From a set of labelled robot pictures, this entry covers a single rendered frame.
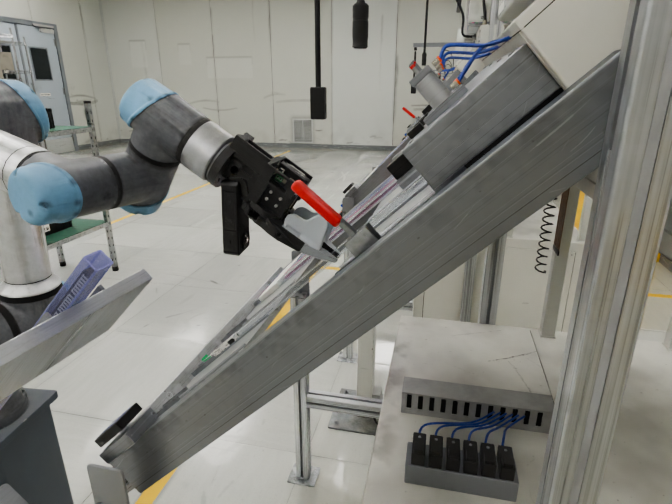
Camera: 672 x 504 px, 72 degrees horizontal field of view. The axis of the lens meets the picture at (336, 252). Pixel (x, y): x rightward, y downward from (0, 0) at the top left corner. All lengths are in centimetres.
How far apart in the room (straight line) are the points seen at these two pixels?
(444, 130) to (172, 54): 1036
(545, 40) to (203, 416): 51
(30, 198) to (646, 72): 62
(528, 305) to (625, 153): 171
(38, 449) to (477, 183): 107
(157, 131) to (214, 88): 962
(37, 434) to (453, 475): 86
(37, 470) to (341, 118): 868
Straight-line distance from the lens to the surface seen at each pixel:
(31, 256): 111
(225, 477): 170
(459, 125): 44
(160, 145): 70
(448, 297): 204
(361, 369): 176
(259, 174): 65
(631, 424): 102
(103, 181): 69
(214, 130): 68
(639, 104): 38
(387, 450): 83
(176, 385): 82
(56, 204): 66
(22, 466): 122
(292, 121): 970
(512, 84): 45
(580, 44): 44
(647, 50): 38
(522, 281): 203
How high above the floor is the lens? 118
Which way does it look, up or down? 20 degrees down
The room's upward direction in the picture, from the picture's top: straight up
